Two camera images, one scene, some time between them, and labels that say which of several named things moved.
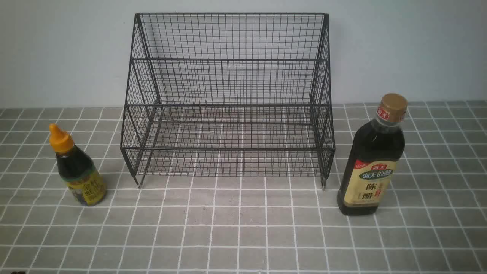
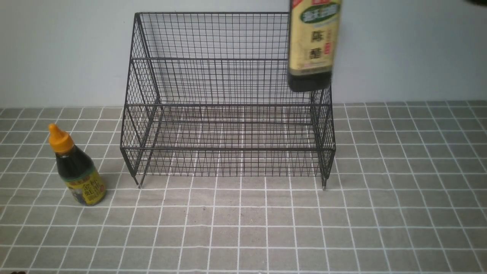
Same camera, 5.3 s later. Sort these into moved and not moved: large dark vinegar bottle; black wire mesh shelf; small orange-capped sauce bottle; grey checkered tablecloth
Moved: large dark vinegar bottle
Not moved: grey checkered tablecloth; small orange-capped sauce bottle; black wire mesh shelf
